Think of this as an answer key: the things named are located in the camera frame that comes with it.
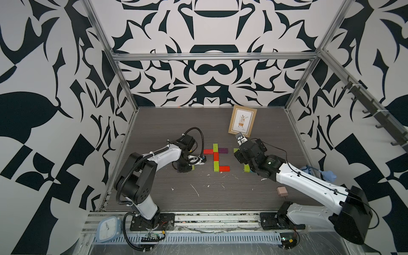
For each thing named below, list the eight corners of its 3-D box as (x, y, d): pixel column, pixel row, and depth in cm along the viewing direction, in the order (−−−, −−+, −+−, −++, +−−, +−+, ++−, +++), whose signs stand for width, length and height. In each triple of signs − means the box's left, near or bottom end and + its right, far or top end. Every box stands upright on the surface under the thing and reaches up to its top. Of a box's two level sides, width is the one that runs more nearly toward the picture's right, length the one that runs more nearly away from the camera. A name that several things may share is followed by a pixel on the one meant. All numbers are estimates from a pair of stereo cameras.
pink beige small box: (278, 196, 84) (280, 194, 81) (276, 188, 86) (278, 186, 84) (285, 196, 84) (288, 194, 81) (283, 188, 86) (285, 186, 84)
